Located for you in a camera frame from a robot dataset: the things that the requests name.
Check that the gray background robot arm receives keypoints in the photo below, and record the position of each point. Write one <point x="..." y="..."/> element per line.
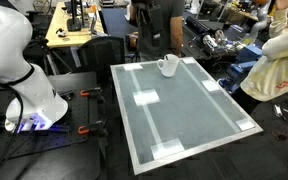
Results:
<point x="260" y="20"/>

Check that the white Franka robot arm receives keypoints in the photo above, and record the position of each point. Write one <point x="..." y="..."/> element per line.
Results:
<point x="34" y="96"/>

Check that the bare forearm of person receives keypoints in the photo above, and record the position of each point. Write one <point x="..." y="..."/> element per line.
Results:
<point x="176" y="33"/>

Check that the white mug cup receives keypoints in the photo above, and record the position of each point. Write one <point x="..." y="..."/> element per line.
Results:
<point x="169" y="68"/>

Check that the white tape patch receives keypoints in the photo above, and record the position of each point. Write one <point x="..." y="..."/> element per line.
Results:
<point x="146" y="97"/>
<point x="188" y="60"/>
<point x="133" y="66"/>
<point x="167" y="148"/>
<point x="245" y="124"/>
<point x="210" y="85"/>

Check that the long white tape strip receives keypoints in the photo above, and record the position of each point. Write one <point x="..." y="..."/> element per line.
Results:
<point x="210" y="99"/>
<point x="148" y="115"/>

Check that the orange and black clamp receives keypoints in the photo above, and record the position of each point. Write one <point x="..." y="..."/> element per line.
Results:
<point x="91" y="92"/>
<point x="90" y="127"/>

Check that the black office chair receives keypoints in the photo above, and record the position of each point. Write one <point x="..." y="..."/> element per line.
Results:
<point x="100" y="56"/>

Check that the person in gray shirt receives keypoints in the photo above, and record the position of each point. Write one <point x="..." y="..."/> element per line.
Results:
<point x="150" y="20"/>

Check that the metal motor apparatus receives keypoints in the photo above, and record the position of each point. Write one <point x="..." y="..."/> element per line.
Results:
<point x="214" y="41"/>

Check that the black monitor stand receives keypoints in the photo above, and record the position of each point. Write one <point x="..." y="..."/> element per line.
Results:
<point x="74" y="20"/>

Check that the black tripod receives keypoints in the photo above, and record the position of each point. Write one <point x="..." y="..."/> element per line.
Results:
<point x="49" y="56"/>

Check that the blue bench vise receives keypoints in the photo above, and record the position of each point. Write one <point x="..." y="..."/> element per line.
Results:
<point x="244" y="61"/>

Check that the wooden desk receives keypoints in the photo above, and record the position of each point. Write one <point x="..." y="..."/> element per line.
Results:
<point x="59" y="23"/>

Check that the person in cream coat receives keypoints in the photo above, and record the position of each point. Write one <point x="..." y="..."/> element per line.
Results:
<point x="277" y="66"/>

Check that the gray board with aluminium frame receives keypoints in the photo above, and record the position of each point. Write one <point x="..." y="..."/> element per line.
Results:
<point x="184" y="116"/>

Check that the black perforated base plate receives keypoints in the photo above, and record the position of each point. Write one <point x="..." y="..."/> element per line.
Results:
<point x="74" y="110"/>

